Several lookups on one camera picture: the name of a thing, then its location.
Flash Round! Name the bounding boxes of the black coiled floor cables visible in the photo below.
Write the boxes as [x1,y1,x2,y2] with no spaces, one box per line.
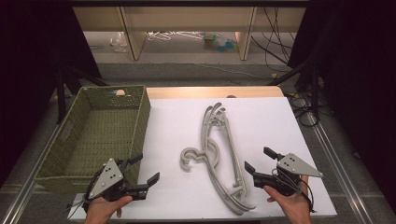
[285,92,323,128]

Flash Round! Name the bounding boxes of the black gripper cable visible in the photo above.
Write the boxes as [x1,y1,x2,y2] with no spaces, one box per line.
[65,167,106,219]
[300,178,317,215]

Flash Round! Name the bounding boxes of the colourful plastic toys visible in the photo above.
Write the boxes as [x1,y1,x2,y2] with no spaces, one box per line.
[203,32,239,53]

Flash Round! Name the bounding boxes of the black hanging cables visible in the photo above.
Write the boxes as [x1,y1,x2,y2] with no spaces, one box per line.
[250,7,297,73]

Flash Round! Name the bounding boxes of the black metal stand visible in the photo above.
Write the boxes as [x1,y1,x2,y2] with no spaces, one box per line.
[266,57,323,120]
[55,60,110,125]

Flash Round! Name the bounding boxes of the wooden table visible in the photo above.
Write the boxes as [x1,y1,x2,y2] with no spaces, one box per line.
[146,86,285,100]

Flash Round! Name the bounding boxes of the thin floor cable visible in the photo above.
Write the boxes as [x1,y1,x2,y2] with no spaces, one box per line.
[194,63,274,79]

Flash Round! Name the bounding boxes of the person's left hand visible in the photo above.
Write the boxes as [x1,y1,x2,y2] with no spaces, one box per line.
[83,195,134,224]

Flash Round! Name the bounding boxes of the green woven basket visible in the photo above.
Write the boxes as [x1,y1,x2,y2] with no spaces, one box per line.
[34,84,152,191]

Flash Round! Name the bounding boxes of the beige wooden shelf unit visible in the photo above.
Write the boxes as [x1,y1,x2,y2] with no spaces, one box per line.
[72,6,307,62]

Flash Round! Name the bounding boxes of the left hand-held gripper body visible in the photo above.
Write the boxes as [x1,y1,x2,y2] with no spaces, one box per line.
[88,158,148,203]

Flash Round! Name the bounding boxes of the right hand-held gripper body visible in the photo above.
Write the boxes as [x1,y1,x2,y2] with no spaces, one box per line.
[253,152,324,197]

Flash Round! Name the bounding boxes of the person's right hand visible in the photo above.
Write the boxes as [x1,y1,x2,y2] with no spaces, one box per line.
[262,175,313,224]

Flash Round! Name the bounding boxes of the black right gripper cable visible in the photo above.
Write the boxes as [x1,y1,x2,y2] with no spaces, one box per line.
[300,178,317,215]

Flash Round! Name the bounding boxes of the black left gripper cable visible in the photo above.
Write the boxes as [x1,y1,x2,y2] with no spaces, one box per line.
[65,167,106,219]

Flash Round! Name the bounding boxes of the clear plastic bag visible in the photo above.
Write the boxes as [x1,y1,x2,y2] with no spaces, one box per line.
[109,31,129,53]

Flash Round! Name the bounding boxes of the grey plastic hanger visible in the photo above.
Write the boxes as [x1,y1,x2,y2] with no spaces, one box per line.
[199,106,257,213]
[186,104,254,214]
[179,102,250,216]

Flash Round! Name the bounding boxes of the aluminium floor rail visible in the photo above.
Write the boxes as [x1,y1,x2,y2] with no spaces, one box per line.
[305,111,376,224]
[0,123,62,224]

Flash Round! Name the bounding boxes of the black curtain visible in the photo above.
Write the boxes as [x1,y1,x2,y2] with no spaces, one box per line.
[288,0,396,216]
[0,0,103,188]

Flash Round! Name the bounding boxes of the white wire hangers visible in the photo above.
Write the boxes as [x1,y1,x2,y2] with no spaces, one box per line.
[147,30,205,42]

